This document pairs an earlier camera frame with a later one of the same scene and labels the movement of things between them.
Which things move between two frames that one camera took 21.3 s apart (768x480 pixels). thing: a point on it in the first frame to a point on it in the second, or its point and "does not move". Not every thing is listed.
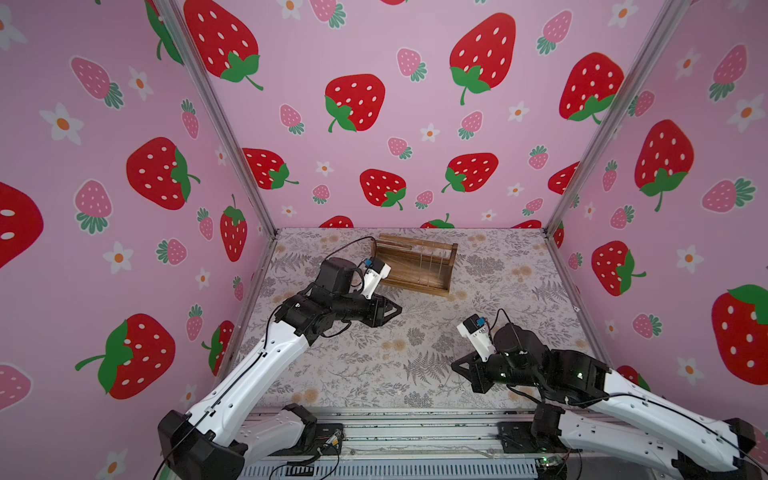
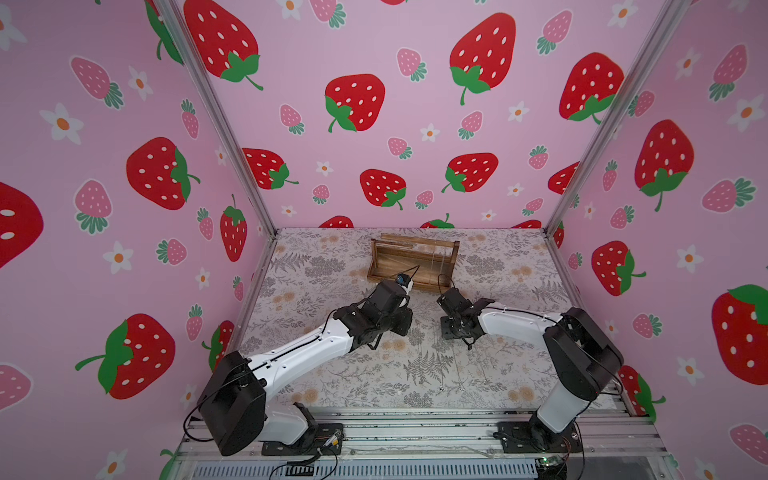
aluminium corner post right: [671, 18] does not move
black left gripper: [375, 307] to [405, 316]
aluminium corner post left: [219, 110] does not move
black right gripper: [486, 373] to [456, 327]
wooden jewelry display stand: [419, 264] does not move
